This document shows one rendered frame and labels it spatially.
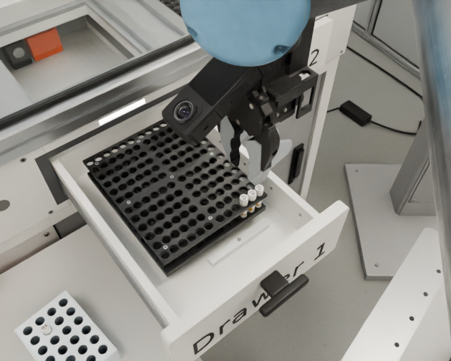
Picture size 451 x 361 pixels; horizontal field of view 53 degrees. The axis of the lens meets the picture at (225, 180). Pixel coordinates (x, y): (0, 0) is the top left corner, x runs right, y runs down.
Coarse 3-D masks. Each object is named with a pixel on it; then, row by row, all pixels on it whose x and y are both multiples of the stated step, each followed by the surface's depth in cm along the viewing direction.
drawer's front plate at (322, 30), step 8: (320, 24) 86; (328, 24) 87; (320, 32) 87; (328, 32) 89; (312, 40) 87; (320, 40) 89; (328, 40) 91; (312, 48) 89; (320, 48) 91; (312, 56) 90; (320, 56) 92; (320, 64) 94
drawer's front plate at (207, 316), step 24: (336, 216) 58; (288, 240) 56; (312, 240) 58; (336, 240) 65; (264, 264) 54; (288, 264) 58; (312, 264) 65; (240, 288) 52; (192, 312) 50; (216, 312) 51; (240, 312) 57; (168, 336) 48; (192, 336) 51; (216, 336) 57; (168, 360) 56; (192, 360) 57
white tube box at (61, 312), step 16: (48, 304) 64; (64, 304) 66; (32, 320) 63; (48, 320) 63; (64, 320) 63; (80, 320) 64; (32, 336) 61; (48, 336) 61; (64, 336) 61; (80, 336) 61; (96, 336) 62; (32, 352) 60; (48, 352) 60; (64, 352) 63; (80, 352) 61; (96, 352) 60; (112, 352) 60
